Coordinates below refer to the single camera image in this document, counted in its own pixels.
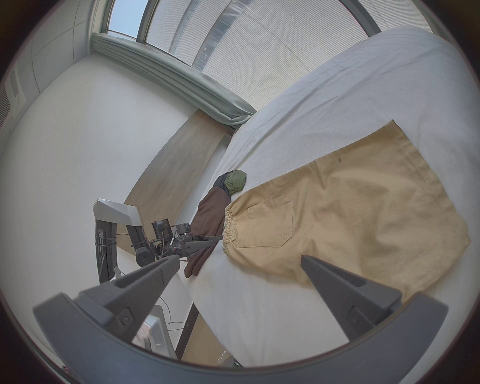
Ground brown garment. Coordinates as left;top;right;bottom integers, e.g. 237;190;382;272
184;185;231;278

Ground window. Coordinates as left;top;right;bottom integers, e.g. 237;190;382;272
107;0;383;109

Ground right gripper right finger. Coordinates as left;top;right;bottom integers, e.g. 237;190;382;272
300;254;403;341

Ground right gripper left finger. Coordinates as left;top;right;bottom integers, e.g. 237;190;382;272
77;255;182;340

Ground bed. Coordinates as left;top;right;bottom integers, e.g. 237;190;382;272
123;24;480;370

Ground green garment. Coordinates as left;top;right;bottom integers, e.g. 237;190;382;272
224;169;247;196

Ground grey-green curtain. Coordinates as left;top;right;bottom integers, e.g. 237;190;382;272
91;32;257;126

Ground white ceiling air conditioner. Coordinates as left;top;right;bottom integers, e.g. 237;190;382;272
0;67;29;130

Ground tan drawstring shorts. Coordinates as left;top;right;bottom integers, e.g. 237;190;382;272
223;119;471;304

